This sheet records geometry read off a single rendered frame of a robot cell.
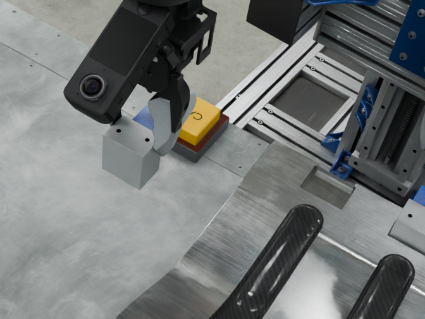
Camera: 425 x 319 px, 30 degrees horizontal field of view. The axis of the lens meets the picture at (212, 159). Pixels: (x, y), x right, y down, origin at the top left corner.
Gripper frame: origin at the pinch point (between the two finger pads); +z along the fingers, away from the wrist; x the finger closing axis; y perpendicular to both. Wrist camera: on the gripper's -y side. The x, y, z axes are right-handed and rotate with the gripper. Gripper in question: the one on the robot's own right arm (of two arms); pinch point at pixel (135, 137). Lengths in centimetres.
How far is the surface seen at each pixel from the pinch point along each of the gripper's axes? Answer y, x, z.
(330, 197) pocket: 12.9, -18.8, 8.7
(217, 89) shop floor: 101, 37, 95
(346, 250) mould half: 5.5, -23.7, 6.2
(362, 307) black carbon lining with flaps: 0.7, -28.0, 6.8
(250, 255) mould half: -0.9, -15.7, 6.6
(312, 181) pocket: 13.8, -16.0, 8.8
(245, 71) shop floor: 112, 35, 95
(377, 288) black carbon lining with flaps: 3.6, -28.4, 6.8
